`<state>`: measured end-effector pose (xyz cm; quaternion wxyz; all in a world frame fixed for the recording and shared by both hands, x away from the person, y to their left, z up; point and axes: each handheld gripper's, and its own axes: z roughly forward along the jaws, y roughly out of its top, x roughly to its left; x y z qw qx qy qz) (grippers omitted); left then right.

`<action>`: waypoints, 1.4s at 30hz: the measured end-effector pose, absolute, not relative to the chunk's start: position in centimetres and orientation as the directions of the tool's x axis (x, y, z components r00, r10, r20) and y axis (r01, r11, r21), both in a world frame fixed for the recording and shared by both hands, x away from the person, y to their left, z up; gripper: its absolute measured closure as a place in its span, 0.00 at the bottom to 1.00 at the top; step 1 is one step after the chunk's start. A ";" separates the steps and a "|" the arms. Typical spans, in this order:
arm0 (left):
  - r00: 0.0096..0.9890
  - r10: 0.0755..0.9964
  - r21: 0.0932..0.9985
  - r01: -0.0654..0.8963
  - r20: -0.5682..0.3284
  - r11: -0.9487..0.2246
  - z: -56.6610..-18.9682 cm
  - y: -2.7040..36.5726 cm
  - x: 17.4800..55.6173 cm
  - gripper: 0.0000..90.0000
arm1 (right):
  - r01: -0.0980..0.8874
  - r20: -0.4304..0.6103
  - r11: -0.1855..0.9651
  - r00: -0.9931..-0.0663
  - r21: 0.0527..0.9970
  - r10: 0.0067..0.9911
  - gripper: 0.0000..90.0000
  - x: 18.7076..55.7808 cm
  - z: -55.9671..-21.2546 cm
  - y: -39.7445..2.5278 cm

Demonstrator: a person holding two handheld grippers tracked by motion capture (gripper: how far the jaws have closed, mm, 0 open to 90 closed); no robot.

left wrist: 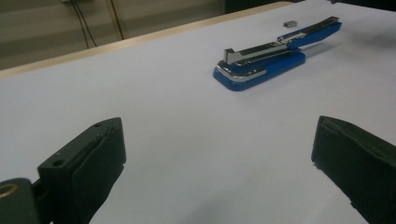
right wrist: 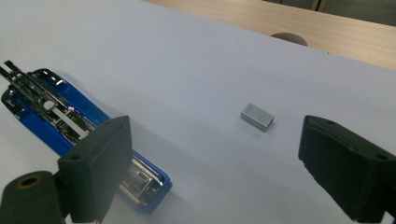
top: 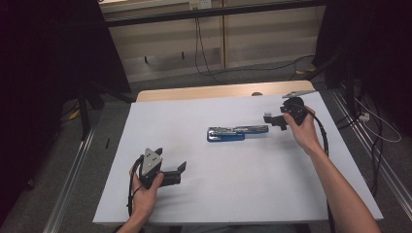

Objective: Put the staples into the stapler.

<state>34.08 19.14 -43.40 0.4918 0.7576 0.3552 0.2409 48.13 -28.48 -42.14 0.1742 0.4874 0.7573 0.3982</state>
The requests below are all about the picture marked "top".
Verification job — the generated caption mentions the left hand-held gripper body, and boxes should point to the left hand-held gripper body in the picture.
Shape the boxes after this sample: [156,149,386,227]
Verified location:
[139,148,182,190]

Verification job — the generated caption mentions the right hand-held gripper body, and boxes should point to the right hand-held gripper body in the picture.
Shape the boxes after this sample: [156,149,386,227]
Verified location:
[272,89,318,127]

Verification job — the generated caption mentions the blue stapler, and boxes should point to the blue stapler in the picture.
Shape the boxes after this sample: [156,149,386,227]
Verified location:
[206,124,270,143]

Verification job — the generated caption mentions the person's right hand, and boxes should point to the person's right hand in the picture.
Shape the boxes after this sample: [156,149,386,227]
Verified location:
[283,106,324,157]

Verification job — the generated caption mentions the person's left hand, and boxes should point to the person's left hand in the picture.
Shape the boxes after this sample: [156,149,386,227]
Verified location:
[129,164,165,224]

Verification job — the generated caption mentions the white table cover sheet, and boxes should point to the white table cover sheet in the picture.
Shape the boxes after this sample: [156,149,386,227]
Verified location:
[92,91,384,225]

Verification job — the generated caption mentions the black metal stand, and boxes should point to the black metal stand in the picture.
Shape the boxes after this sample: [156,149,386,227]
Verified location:
[77,84,105,141]
[304,51,358,115]

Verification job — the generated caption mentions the wooden table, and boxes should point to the wooden table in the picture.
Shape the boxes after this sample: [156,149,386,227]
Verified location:
[135,80,316,103]

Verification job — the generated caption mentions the person's grey trousers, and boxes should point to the person's grey trousers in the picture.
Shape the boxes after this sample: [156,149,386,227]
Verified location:
[179,223,297,233]

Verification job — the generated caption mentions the black curtain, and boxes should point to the black curtain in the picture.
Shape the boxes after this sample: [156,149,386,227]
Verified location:
[312,0,412,137]

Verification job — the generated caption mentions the black metal beam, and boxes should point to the black metal beam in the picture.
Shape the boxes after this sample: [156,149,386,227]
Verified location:
[105,0,326,28]

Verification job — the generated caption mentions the left hand-held gripper cable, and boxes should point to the left hand-held gripper cable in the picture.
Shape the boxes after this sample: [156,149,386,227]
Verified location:
[126,154,146,218]

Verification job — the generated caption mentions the hand-held gripper cable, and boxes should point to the hand-held gripper cable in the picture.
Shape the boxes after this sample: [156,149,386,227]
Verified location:
[126,154,146,218]
[291,102,336,233]

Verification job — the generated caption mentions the right hand-held gripper cable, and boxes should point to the right hand-held gripper cable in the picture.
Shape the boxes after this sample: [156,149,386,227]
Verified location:
[291,102,336,233]

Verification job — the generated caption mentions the long black floor cable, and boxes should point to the long black floor cable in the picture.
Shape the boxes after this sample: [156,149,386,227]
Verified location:
[195,17,316,82]

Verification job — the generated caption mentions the aluminium floor rail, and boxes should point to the aluminium floor rail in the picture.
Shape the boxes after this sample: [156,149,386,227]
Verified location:
[43,125,97,233]
[329,88,412,212]

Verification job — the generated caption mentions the black floor cable bundle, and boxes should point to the black floor cable bundle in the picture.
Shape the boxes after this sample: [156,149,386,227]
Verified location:
[335,93,387,197]

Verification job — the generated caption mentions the white cable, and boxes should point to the white cable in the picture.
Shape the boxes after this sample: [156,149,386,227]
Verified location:
[354,96,403,144]

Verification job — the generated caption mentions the black hanging cable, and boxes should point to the black hanging cable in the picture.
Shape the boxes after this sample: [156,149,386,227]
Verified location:
[193,17,224,85]

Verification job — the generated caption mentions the white wall socket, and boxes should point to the white wall socket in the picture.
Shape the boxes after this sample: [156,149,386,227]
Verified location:
[189,0,213,11]

